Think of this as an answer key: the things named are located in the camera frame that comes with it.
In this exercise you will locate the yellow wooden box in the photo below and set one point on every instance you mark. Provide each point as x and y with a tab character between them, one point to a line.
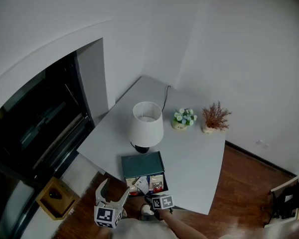
43	205

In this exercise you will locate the potted white flowers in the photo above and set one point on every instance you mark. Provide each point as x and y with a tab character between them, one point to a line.
184	118

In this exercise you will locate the person's right forearm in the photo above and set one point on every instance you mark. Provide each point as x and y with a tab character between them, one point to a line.
179	226

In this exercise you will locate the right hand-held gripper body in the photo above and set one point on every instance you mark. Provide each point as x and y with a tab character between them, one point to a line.
163	202

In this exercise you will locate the blue coffee packet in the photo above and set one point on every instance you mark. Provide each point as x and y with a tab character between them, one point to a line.
148	179

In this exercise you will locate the person's white shirt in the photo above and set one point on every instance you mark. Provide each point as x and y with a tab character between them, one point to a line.
144	230

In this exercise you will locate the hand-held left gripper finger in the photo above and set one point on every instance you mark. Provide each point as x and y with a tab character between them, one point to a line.
99	192
124	197

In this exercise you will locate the dark green storage box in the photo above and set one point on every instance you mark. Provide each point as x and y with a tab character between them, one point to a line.
142	163

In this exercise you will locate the potted brown dried plant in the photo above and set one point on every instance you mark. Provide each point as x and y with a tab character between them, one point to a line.
215	117

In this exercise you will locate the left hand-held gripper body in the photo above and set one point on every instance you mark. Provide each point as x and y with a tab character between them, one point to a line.
104	214

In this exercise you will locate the white wall socket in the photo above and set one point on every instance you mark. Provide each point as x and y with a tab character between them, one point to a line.
259	142
265	146

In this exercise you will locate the white table lamp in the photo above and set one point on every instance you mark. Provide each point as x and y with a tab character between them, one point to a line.
145	131

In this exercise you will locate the person's white shoe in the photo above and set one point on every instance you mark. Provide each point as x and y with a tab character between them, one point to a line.
146	210
124	213

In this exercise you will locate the dark brown object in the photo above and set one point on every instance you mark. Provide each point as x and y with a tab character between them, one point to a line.
55	195

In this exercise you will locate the black window frame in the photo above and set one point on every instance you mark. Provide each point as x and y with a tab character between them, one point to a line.
40	123

